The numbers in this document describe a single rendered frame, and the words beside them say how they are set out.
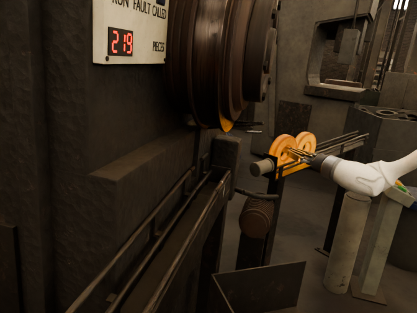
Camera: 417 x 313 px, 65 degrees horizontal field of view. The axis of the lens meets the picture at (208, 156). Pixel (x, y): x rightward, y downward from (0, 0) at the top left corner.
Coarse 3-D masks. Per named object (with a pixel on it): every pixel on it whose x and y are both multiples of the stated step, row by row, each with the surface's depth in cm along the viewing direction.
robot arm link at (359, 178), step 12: (336, 168) 120; (348, 168) 116; (360, 168) 114; (372, 168) 115; (336, 180) 120; (348, 180) 116; (360, 180) 113; (372, 180) 111; (384, 180) 113; (360, 192) 114; (372, 192) 112
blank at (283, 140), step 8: (280, 136) 138; (288, 136) 138; (272, 144) 137; (280, 144) 136; (288, 144) 140; (296, 144) 144; (272, 152) 137; (280, 152) 138; (280, 160) 140; (288, 160) 144
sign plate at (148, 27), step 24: (96, 0) 50; (120, 0) 54; (144, 0) 62; (168, 0) 72; (96, 24) 51; (120, 24) 55; (144, 24) 64; (96, 48) 52; (120, 48) 56; (144, 48) 65
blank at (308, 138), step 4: (304, 132) 149; (308, 132) 149; (300, 136) 147; (304, 136) 146; (308, 136) 148; (312, 136) 150; (296, 140) 147; (300, 140) 146; (304, 140) 147; (308, 140) 150; (312, 140) 152; (300, 144) 146; (304, 144) 148; (308, 144) 152; (312, 144) 152; (300, 148) 147; (308, 148) 153; (312, 148) 154; (312, 152) 155; (304, 164) 153
